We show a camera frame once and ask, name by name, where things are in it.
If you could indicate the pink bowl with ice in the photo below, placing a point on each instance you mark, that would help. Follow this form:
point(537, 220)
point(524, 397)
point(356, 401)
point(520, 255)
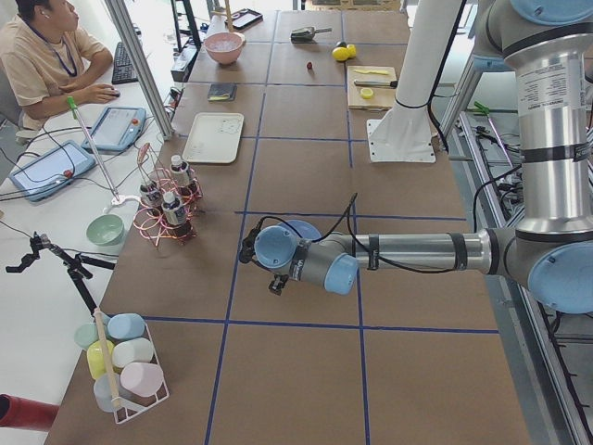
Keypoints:
point(225, 47)

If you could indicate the white wire cup rack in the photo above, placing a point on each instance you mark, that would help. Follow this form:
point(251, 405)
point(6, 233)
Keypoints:
point(110, 395)

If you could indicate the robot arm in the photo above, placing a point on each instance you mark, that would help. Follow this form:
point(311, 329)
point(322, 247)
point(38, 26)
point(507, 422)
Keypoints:
point(549, 251)

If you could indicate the metal scoop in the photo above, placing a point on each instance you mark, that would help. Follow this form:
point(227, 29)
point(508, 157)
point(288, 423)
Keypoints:
point(306, 34)

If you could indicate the white cup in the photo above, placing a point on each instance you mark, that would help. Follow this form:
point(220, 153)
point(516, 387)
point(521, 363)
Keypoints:
point(134, 350)

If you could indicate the seated person beige shirt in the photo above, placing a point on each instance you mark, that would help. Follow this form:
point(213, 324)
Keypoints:
point(48, 58)

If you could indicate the yellow lemon front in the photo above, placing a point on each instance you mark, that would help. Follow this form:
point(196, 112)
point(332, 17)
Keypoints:
point(341, 53)

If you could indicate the pink cup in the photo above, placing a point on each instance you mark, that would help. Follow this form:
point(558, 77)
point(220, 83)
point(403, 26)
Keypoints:
point(142, 378)

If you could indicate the cream bear tray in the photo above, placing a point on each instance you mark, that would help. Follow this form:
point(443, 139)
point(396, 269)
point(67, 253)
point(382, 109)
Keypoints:
point(214, 138)

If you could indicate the far teach pendant tablet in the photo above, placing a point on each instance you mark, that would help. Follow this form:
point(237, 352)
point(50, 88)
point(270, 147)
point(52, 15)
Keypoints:
point(117, 128)

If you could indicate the black tripod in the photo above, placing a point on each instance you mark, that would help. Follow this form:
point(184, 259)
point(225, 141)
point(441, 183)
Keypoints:
point(75, 265)

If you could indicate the yellow lemon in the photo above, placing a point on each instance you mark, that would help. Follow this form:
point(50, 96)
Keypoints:
point(341, 53)
point(351, 50)

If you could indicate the bottle front in rack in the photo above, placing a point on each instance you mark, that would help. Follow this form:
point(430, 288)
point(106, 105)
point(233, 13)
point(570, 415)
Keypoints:
point(175, 214)

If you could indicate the green bowl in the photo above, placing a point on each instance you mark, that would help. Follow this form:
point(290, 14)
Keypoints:
point(105, 230)

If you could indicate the aluminium frame post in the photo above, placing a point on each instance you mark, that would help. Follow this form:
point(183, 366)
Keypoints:
point(122, 21)

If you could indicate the black keyboard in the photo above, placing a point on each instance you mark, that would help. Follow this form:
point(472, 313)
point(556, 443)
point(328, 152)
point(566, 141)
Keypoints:
point(123, 69)

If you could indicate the wooden cutting board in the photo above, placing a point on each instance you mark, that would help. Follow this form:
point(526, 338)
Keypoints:
point(383, 97)

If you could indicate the grey folded cloth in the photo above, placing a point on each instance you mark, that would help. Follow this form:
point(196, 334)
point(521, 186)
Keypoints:
point(222, 92)

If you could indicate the blue plate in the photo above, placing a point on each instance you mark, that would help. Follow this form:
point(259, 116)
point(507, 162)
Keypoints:
point(301, 229)

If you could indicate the half lemon slice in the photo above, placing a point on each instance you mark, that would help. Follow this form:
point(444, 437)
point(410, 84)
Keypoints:
point(366, 93)

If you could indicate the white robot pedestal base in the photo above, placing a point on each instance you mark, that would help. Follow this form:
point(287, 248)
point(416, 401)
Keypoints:
point(404, 133)

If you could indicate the teach pendant tablet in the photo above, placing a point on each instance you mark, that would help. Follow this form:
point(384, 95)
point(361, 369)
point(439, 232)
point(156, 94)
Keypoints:
point(44, 176)
point(117, 128)

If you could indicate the yellow lemon back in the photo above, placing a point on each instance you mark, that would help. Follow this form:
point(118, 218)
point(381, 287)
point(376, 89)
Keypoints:
point(351, 50)

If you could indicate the red cylinder object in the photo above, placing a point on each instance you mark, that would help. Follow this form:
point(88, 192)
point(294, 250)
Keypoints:
point(27, 414)

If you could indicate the bottle right in rack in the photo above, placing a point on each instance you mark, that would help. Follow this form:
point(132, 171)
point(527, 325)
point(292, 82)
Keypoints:
point(180, 174)

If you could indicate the yellow cup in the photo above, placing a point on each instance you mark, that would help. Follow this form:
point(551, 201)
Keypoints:
point(95, 360)

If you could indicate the near teach pendant tablet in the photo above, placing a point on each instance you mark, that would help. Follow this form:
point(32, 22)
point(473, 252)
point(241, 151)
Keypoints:
point(44, 176)

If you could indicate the bottle in rack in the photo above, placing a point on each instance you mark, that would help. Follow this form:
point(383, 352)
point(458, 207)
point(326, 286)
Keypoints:
point(180, 174)
point(175, 214)
point(151, 195)

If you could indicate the steel muddler black tip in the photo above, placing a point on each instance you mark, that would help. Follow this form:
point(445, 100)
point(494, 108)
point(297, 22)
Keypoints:
point(376, 84)

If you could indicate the bottle left in rack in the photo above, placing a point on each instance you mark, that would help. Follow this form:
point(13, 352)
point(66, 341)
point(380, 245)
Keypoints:
point(151, 195)

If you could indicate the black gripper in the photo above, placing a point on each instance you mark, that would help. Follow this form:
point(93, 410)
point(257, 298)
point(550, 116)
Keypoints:
point(278, 284)

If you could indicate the blue cup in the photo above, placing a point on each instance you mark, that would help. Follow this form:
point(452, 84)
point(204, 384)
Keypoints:
point(125, 326)

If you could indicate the copper wire bottle rack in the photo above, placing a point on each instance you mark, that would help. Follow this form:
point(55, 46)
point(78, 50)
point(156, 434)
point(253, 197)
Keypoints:
point(155, 229)

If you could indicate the yellow plastic knife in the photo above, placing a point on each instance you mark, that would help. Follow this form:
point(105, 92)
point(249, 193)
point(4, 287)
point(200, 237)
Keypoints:
point(376, 72)

